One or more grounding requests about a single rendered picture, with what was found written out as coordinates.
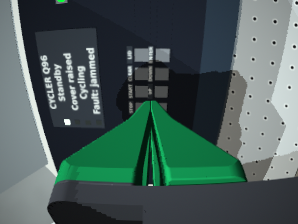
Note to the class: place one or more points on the white benchtop lab instrument with lid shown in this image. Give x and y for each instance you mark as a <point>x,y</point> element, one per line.
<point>71,70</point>

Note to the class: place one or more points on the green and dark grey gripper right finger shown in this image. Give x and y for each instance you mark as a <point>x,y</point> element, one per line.
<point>179,156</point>

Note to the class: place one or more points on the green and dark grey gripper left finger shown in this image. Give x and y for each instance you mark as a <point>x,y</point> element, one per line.
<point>117,156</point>

